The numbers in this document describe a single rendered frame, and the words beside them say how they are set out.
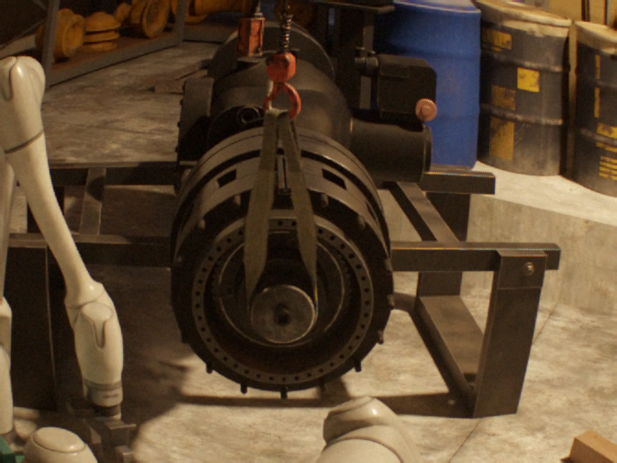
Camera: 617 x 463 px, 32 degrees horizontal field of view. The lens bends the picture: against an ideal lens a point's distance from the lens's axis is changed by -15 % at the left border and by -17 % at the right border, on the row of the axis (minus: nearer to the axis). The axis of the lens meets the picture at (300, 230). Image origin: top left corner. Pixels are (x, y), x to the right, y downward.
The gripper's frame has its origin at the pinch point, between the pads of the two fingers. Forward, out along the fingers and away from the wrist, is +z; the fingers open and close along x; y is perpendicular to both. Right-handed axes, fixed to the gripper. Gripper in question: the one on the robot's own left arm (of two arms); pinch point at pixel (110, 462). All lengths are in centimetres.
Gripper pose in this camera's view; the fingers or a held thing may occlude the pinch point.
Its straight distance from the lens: 248.4
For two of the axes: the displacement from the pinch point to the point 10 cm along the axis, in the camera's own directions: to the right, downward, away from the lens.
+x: -5.8, -2.8, 7.6
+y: 8.1, -1.3, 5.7
